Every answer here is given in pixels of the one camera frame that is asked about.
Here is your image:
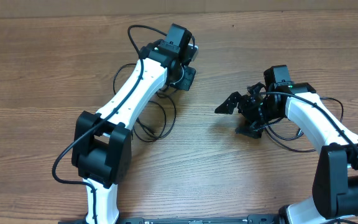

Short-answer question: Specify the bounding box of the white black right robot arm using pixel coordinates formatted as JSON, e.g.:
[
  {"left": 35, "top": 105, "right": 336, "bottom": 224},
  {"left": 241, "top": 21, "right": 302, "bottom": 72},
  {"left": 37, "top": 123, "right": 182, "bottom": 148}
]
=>
[{"left": 215, "top": 65, "right": 358, "bottom": 223}]

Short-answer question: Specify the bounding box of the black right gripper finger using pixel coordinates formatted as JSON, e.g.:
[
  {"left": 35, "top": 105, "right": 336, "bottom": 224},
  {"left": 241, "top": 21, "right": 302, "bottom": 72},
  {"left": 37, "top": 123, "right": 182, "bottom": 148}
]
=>
[
  {"left": 235, "top": 121, "right": 263, "bottom": 139},
  {"left": 214, "top": 91, "right": 242, "bottom": 114}
]

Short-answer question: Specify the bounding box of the black cable silver plug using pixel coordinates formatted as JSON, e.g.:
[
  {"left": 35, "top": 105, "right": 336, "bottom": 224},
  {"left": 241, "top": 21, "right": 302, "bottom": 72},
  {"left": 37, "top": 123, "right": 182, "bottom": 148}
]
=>
[{"left": 131, "top": 88, "right": 178, "bottom": 143}]

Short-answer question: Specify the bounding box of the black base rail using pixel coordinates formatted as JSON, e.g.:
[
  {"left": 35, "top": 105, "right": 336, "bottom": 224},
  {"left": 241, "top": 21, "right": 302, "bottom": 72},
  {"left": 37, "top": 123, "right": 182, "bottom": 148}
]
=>
[{"left": 57, "top": 211, "right": 291, "bottom": 224}]

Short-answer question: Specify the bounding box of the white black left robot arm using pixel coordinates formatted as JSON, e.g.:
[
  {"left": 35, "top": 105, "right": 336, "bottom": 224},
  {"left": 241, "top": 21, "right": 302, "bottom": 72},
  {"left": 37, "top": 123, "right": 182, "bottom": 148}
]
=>
[{"left": 70, "top": 24, "right": 198, "bottom": 223}]

